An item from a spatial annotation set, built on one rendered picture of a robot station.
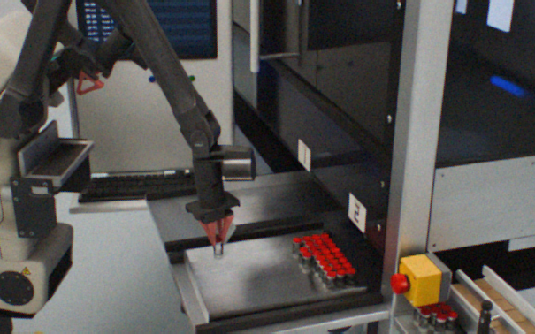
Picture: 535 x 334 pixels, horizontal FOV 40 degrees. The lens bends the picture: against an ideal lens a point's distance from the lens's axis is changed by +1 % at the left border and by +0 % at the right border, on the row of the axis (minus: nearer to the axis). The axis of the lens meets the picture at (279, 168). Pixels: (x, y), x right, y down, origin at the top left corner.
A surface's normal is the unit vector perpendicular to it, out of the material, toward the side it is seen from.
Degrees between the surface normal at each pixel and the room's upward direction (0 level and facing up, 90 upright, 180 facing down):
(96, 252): 0
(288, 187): 0
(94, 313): 0
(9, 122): 85
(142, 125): 90
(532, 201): 90
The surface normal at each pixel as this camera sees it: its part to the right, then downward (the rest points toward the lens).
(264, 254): 0.01, -0.91
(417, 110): 0.32, 0.39
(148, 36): -0.10, 0.30
